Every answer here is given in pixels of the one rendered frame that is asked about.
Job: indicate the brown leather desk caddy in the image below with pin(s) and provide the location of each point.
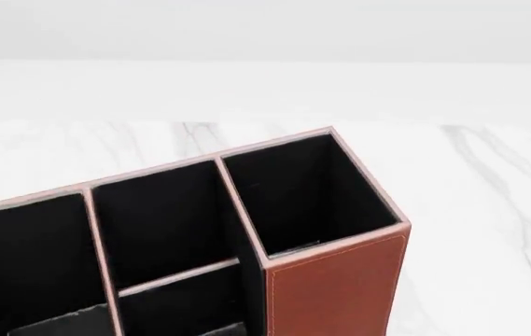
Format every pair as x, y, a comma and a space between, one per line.
335, 280

